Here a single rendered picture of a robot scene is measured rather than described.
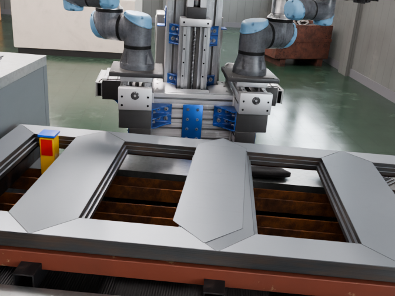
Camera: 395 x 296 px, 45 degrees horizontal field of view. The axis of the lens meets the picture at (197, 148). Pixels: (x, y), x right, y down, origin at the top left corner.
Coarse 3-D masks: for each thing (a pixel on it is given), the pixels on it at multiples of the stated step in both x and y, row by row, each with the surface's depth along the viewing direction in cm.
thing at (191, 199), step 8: (184, 200) 132; (192, 200) 132; (200, 200) 132; (208, 200) 133; (216, 200) 133; (224, 200) 133; (232, 200) 134; (240, 200) 134; (216, 208) 128; (224, 208) 129; (232, 208) 129; (240, 208) 129
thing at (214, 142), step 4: (212, 140) 178; (216, 140) 178; (220, 140) 178; (208, 144) 174; (212, 144) 174; (216, 144) 174; (220, 144) 174; (224, 144) 175; (228, 144) 175; (232, 144) 175; (236, 144) 175; (244, 148) 173
